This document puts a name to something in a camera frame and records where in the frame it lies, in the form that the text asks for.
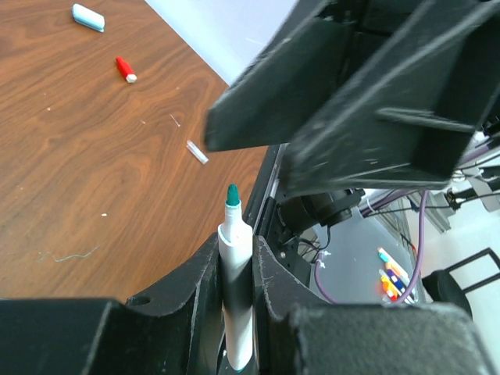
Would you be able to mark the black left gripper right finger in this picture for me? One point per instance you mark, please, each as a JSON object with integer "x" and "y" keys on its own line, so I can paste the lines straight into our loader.
{"x": 299, "y": 333}

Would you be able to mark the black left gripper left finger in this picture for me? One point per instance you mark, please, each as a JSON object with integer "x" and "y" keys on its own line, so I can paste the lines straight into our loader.
{"x": 175, "y": 326}

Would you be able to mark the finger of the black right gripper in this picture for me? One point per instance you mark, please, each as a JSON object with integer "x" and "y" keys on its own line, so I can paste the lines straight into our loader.
{"x": 404, "y": 119}
{"x": 314, "y": 52}

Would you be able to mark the white pen with teal tip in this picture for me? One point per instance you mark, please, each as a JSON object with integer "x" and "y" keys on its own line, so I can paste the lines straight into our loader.
{"x": 235, "y": 242}

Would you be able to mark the red pen cap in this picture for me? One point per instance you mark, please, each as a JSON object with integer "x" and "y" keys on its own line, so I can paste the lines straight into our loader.
{"x": 126, "y": 70}

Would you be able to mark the colourful markers on floor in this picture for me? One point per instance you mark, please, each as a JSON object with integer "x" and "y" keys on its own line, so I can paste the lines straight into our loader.
{"x": 394, "y": 279}

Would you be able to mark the black office chair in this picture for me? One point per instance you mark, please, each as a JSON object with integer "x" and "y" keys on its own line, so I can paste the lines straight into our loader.
{"x": 454, "y": 283}

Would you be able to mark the small grey clear cap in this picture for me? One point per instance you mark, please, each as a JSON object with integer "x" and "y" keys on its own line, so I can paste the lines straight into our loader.
{"x": 197, "y": 152}

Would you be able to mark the light blue eraser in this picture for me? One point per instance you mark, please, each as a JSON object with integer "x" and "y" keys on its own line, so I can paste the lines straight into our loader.
{"x": 88, "y": 18}

